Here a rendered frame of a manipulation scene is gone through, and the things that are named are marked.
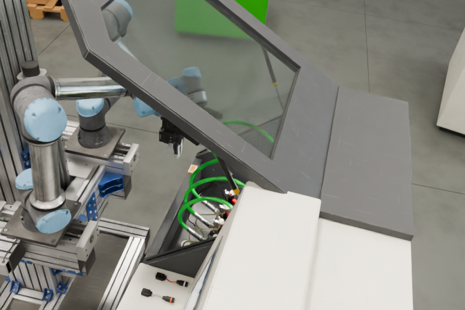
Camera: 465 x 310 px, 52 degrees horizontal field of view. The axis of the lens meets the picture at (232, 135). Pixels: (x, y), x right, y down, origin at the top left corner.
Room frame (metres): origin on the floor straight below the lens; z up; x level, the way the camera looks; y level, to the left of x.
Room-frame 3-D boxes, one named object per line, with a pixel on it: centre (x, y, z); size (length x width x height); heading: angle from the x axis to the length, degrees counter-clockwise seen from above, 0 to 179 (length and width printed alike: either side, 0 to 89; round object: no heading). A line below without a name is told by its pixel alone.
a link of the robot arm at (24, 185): (1.16, 0.70, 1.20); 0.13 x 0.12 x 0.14; 42
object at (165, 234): (1.39, 0.21, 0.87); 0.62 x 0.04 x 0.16; 169
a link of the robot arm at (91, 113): (1.66, 0.64, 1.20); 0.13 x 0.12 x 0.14; 167
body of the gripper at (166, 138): (1.41, 0.23, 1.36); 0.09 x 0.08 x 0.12; 79
